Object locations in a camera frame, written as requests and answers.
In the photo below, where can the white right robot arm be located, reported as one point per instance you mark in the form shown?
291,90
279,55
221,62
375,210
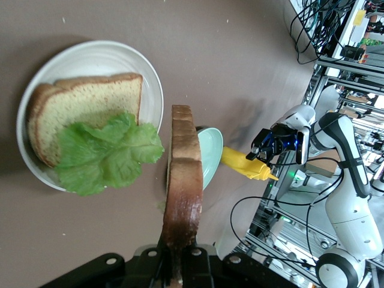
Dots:
351,210

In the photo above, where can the mint green plate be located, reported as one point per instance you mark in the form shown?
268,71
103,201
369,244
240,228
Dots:
210,150

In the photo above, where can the green lettuce leaf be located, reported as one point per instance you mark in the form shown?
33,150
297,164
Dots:
114,156

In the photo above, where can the brown bread slice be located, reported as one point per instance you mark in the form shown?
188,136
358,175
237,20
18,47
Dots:
90,102
183,180

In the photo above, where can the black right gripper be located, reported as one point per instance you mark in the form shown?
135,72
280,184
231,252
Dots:
283,139

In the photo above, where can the beige plate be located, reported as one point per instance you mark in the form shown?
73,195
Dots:
90,57

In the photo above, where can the yellow mustard squeeze bottle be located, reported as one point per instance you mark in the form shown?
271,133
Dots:
237,159

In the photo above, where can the metal shelving rack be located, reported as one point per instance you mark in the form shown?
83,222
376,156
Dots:
327,78

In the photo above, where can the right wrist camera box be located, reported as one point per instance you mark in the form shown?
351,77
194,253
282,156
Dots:
302,147

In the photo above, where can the brown cardboard box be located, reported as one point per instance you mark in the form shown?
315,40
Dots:
322,168

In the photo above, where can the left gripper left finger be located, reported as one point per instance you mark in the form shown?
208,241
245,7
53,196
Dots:
120,273

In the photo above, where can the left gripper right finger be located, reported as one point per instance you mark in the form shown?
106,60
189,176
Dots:
225,273

